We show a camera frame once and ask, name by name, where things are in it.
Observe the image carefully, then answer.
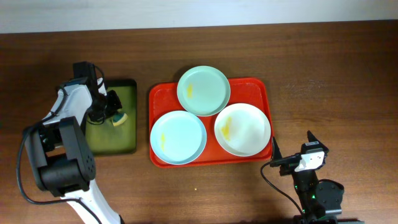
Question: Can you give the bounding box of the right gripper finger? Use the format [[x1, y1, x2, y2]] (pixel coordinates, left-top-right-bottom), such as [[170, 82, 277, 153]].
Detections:
[[271, 136, 282, 161], [307, 130, 320, 143]]

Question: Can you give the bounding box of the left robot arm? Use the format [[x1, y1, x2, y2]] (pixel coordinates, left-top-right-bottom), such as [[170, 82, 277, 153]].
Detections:
[[19, 62, 127, 223]]

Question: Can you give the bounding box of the light blue plate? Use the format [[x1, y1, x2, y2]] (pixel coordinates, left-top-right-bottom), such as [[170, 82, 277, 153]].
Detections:
[[150, 111, 207, 166]]

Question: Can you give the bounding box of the white plate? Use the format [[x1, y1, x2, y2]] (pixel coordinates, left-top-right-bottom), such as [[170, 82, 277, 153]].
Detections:
[[214, 103, 271, 157]]

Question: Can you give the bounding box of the green yellow sponge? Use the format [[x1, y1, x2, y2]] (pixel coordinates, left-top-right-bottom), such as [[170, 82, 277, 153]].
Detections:
[[111, 112, 128, 126]]

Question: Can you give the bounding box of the black rectangular tray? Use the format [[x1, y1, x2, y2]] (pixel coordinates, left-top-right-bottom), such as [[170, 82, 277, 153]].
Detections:
[[82, 79, 137, 156]]

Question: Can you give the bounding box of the mint green plate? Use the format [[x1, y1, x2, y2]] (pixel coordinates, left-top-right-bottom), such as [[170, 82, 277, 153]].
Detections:
[[177, 65, 231, 116]]

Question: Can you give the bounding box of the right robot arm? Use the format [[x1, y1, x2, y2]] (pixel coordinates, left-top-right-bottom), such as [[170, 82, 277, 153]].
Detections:
[[270, 131, 345, 223]]

